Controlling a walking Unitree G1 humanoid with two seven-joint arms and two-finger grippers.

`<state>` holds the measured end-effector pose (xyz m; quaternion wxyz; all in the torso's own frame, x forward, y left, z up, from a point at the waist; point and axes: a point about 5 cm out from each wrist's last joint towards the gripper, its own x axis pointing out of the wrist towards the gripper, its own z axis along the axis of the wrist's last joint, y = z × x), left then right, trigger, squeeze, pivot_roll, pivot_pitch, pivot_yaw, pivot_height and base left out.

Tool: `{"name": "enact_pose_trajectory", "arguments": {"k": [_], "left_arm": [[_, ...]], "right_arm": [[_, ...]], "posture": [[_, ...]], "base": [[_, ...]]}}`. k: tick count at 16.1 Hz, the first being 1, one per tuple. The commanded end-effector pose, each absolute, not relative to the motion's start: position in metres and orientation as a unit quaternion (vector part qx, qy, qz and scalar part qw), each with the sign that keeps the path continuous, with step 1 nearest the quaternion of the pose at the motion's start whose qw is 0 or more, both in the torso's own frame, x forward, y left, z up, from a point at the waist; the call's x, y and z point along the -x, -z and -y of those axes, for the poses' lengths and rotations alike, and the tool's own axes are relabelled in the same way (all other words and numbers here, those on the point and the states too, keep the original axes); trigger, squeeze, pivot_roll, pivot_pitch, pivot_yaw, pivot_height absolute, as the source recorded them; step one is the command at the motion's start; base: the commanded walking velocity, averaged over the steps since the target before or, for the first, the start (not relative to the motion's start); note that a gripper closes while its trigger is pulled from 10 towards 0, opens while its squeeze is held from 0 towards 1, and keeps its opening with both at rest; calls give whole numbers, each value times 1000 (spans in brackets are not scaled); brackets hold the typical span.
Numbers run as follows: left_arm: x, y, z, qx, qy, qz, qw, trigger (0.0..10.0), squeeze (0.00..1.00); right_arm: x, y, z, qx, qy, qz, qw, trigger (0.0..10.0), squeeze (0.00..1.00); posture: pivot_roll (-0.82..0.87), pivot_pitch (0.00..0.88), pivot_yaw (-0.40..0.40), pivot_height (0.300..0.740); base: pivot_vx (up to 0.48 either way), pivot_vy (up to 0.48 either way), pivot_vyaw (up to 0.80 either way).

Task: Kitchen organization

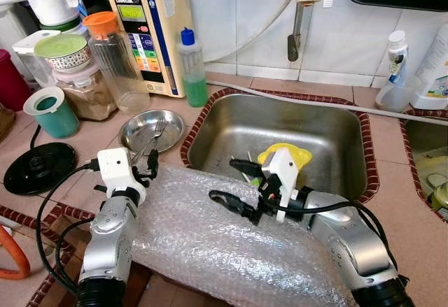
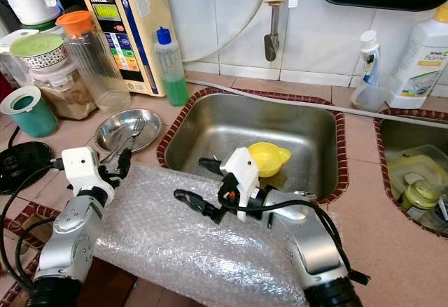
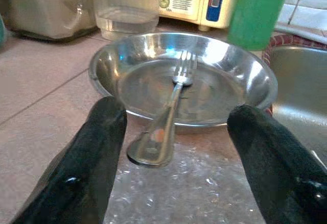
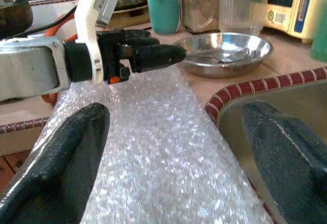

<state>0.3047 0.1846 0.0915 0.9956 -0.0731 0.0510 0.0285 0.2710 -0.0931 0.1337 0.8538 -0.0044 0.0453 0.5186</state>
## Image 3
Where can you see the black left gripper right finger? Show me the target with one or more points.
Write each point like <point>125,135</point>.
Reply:
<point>278,173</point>

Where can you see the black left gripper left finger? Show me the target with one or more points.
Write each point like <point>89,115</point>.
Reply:
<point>84,162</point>

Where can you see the steel sink basin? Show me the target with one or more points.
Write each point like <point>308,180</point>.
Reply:
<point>301,86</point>

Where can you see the steel fork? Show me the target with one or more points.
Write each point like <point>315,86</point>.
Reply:
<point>166,122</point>

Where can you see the clear bubble wrap sheet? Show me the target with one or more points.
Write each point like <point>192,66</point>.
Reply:
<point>184,188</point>

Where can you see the shallow steel plate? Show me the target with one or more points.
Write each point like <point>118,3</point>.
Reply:
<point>217,86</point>

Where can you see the clear pitcher orange lid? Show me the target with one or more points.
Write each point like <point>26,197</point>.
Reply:
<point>125,22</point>

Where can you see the teal cup white rim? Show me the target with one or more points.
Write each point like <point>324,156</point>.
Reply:
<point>2,32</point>

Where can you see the clear jar brown powder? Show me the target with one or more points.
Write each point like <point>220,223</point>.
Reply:
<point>48,12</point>

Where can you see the green soap bottle blue cap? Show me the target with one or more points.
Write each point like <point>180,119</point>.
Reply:
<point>255,17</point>

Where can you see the beige water ionizer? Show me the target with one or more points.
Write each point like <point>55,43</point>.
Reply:
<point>194,2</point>

